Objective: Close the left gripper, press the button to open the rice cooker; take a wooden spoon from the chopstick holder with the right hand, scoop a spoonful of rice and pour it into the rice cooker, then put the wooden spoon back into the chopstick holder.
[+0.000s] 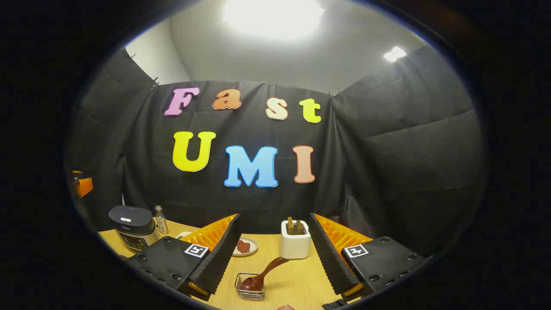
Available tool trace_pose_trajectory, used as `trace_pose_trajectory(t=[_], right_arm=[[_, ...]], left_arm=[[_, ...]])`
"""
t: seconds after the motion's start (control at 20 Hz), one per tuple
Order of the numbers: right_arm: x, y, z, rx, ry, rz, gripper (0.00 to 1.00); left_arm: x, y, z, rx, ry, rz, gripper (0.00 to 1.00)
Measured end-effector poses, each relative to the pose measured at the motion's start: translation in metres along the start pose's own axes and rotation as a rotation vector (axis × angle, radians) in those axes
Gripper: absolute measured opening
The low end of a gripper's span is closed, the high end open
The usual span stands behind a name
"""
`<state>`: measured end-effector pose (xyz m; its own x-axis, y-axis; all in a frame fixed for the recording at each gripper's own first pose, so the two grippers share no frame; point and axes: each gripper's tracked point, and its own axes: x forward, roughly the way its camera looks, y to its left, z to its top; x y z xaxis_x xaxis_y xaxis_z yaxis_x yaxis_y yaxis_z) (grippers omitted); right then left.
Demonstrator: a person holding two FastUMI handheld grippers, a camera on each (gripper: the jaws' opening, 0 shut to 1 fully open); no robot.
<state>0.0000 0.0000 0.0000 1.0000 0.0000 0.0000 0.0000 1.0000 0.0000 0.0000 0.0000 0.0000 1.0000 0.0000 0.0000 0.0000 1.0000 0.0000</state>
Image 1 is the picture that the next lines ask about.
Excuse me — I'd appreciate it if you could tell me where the brown wooden spoon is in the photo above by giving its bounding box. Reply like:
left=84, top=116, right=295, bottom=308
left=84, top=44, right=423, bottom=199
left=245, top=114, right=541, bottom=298
left=239, top=257, right=290, bottom=292

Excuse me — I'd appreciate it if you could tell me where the small ceiling light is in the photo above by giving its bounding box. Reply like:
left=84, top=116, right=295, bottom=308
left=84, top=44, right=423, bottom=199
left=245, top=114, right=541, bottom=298
left=383, top=46, right=407, bottom=63

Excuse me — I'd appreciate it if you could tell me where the white round plate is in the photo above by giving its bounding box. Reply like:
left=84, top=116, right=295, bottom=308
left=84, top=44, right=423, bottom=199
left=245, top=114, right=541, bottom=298
left=232, top=237, right=259, bottom=257

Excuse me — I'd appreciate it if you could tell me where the small clear glass bottle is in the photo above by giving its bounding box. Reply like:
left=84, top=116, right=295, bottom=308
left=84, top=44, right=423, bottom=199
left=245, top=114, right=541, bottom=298
left=154, top=205, right=169, bottom=235

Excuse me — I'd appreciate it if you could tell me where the black backdrop cloth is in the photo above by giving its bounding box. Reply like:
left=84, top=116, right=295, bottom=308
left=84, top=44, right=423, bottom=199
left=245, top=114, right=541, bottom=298
left=65, top=45, right=487, bottom=259

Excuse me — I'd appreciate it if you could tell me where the white ceramic utensil holder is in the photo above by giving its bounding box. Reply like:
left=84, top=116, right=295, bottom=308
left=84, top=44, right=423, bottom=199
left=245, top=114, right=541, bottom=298
left=280, top=220, right=312, bottom=260

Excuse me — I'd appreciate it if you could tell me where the metal wire chopstick holder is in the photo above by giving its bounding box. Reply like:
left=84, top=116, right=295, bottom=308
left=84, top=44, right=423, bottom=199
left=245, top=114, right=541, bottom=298
left=235, top=273, right=266, bottom=301

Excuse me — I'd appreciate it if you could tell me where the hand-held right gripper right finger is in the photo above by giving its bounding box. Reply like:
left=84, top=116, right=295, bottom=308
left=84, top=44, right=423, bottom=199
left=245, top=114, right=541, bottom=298
left=309, top=212, right=427, bottom=304

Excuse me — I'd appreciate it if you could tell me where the large ceiling light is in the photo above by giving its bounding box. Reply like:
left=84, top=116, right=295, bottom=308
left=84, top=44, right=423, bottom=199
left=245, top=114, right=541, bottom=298
left=223, top=0, right=324, bottom=40

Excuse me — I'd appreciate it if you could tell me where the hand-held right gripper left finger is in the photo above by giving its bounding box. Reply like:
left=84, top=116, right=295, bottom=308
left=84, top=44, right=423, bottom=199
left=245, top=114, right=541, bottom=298
left=125, top=213, right=241, bottom=302

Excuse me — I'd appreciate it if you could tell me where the grey silver rice cooker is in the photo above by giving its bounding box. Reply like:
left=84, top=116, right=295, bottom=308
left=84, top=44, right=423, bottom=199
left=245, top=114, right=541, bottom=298
left=108, top=205, right=161, bottom=252

